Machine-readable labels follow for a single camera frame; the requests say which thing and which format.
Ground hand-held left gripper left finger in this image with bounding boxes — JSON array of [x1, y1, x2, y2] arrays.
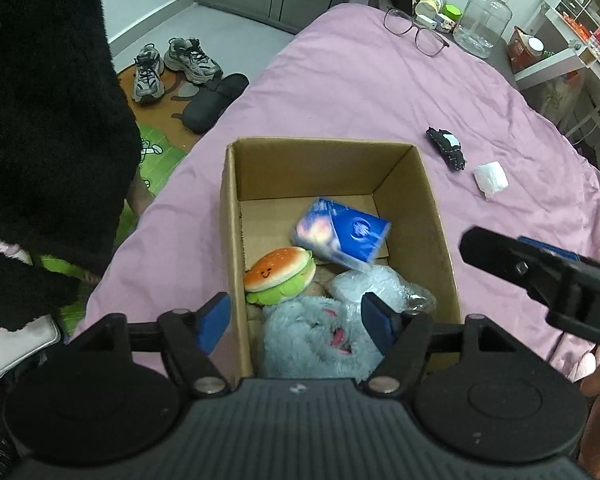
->
[[65, 291, 231, 399]]

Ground desktop drawer organizer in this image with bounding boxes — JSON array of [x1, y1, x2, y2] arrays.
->
[[554, 0, 600, 27]]

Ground brown floor mat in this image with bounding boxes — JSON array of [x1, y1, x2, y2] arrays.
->
[[116, 59, 218, 153]]

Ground large clear water jug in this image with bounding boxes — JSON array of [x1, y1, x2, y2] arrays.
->
[[452, 0, 512, 60]]

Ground red container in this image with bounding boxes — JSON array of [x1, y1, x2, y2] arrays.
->
[[507, 25, 546, 74]]

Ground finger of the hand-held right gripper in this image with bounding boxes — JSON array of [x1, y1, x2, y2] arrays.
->
[[458, 226, 600, 307]]

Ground burger plush toy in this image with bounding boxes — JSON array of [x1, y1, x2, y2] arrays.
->
[[243, 246, 317, 307]]

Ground fluffy grey-blue plush toy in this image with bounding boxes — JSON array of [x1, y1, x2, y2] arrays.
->
[[261, 294, 387, 379]]

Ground green leaf floor mat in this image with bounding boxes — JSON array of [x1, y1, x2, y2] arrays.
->
[[39, 122, 192, 333]]

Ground person's black fleece jacket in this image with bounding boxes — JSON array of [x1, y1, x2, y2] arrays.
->
[[0, 0, 144, 334]]

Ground white tissue wad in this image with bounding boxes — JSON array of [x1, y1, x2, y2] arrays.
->
[[474, 160, 510, 200]]

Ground blue tissue packet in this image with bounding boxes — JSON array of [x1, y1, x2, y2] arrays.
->
[[293, 197, 392, 271]]

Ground white desk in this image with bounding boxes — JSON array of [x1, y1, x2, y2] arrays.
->
[[514, 0, 600, 128]]

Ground pink bedsheet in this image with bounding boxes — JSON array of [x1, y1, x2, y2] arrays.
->
[[74, 2, 600, 387]]

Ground black slipper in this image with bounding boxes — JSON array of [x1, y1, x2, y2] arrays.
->
[[182, 73, 250, 135]]

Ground dark-framed eyeglasses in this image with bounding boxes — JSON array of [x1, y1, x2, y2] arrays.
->
[[383, 7, 451, 58]]

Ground small white box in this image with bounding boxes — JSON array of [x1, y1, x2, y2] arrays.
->
[[419, 14, 456, 31]]

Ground grey sneaker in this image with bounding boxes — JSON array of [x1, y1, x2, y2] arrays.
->
[[163, 37, 225, 85], [132, 43, 166, 104]]

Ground brown cardboard box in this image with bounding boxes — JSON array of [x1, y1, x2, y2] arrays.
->
[[219, 137, 463, 379]]

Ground clear plastic bag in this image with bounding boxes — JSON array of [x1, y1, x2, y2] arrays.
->
[[327, 264, 437, 322]]

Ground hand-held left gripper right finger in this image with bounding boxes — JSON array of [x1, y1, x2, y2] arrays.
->
[[360, 291, 519, 397]]

